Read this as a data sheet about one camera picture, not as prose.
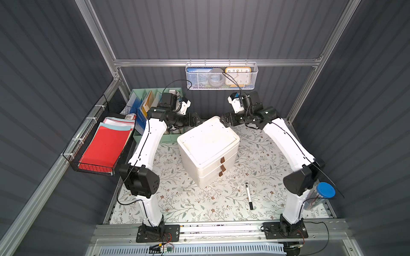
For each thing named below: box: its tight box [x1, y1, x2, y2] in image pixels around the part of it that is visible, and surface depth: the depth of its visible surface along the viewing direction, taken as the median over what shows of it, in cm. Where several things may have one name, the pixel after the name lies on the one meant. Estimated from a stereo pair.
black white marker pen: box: [245, 182, 254, 211], surface depth 85 cm
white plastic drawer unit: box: [177, 116, 241, 188], surface depth 79 cm
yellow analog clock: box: [225, 66, 252, 87], surface depth 90 cm
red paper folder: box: [77, 125, 131, 173], surface depth 72 cm
